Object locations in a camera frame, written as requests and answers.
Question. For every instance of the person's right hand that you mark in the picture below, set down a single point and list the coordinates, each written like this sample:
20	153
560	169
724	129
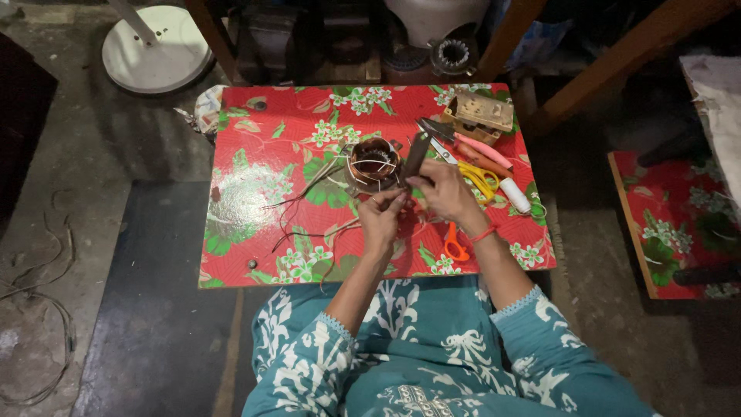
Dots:
448	191

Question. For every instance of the teal white floral tunic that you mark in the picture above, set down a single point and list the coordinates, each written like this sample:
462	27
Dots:
440	353

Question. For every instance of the person's right fingers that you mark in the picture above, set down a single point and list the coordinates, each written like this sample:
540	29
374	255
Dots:
427	174

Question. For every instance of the round metal toothed motor part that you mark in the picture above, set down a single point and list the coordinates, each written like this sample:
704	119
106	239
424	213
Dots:
452	56

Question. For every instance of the person's left fingers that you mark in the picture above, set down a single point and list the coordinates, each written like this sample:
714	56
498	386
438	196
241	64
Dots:
392	198

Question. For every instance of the copper wound motor stator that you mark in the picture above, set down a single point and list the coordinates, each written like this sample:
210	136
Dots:
373	165

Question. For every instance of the red floral board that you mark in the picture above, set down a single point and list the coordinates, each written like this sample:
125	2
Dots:
674	226

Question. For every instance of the white thread spool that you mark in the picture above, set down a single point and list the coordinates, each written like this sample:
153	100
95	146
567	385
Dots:
515	195

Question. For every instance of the white cloth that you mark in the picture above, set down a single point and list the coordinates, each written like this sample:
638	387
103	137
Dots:
718	110

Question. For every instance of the white rounded appliance housing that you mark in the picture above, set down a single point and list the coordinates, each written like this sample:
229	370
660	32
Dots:
435	20

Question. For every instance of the person's left hand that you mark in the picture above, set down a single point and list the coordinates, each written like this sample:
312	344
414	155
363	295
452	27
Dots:
379	219

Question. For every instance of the patterned cloth scrap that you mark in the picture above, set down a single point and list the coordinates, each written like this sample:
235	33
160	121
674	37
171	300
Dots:
202	113

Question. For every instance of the dark floor mat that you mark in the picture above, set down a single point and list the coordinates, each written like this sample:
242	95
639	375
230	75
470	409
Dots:
156	301

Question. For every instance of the wooden workbench frame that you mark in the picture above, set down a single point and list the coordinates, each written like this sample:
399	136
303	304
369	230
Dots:
521	52

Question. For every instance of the red floral table cover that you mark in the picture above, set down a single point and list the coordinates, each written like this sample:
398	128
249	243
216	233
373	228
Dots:
324	174

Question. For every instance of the orange thread snips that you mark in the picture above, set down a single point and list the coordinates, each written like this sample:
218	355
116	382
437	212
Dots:
454	246

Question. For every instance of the white round fan base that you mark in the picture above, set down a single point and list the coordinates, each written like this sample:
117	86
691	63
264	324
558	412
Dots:
156	49

